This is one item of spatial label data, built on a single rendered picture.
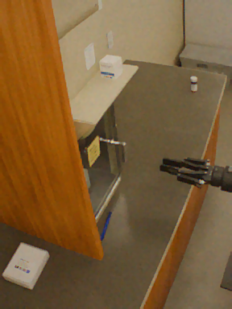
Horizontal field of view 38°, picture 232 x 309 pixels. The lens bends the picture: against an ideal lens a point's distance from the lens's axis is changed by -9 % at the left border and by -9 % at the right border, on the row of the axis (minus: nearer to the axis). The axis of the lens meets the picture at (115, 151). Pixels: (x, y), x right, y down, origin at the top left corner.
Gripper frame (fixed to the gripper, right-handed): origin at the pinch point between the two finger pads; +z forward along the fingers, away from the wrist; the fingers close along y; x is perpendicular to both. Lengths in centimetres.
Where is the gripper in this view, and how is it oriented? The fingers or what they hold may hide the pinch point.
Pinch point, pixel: (170, 166)
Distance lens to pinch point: 131.2
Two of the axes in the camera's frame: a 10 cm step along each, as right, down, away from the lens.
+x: 0.9, 7.5, 6.6
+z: -9.1, -2.0, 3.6
